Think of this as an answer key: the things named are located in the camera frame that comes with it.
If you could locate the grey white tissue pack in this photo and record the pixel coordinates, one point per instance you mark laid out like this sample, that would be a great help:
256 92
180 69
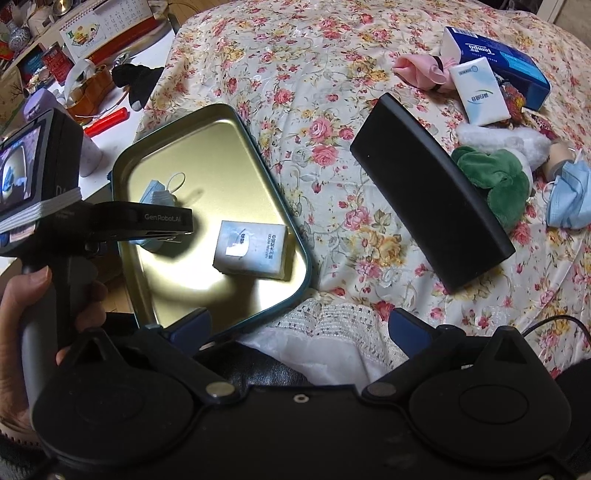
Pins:
251 249

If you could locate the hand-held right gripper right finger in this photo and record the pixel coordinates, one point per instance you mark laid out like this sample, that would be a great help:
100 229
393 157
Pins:
407 328

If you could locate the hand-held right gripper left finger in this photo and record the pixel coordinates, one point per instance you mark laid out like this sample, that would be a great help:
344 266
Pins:
188 328

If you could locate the crumpled blue face mask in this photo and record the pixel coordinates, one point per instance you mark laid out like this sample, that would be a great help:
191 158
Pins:
570 194

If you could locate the white lace cloth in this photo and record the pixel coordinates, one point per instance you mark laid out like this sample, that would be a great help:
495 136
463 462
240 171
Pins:
332 332

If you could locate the black tin lid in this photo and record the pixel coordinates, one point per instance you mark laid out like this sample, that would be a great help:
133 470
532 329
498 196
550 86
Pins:
429 189

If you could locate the green and white plush toy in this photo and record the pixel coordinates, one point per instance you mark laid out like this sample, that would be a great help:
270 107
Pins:
494 177

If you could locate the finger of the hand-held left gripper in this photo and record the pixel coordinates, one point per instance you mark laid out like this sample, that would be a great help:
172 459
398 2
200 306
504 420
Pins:
159 238

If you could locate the blue and white vase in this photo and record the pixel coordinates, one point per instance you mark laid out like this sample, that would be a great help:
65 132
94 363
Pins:
19 36

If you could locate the desk calendar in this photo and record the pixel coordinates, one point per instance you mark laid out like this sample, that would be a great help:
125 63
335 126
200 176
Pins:
106 23

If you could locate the lilac lidded container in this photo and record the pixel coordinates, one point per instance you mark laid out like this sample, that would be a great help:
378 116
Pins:
44 104

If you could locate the floral bedspread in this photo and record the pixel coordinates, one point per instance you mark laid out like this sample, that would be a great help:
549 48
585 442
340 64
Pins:
323 69

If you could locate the red tin can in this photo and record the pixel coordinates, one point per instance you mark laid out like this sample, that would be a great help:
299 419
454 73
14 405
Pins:
55 62

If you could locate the green rimmed metal tin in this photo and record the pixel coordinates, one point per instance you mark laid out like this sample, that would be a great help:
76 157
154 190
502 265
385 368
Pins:
221 152

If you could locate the blue face mask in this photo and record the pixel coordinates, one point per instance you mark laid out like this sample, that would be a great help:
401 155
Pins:
570 194
157 194

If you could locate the white blue tissue pack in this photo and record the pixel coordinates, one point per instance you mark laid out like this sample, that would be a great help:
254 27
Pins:
482 90

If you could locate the person's left hand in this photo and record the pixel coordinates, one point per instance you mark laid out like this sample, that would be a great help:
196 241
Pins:
14 350

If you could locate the person's left forearm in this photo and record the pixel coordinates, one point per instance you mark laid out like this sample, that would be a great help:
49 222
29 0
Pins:
16 454

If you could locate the red pen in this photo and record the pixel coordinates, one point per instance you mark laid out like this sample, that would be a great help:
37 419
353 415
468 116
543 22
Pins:
106 121

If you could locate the brown wooden box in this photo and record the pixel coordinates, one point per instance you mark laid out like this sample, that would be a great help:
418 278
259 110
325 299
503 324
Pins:
94 90

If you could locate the black glove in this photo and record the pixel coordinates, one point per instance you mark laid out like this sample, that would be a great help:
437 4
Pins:
136 76

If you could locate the blue tissue box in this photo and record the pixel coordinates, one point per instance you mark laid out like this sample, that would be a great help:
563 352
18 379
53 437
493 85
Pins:
517 60

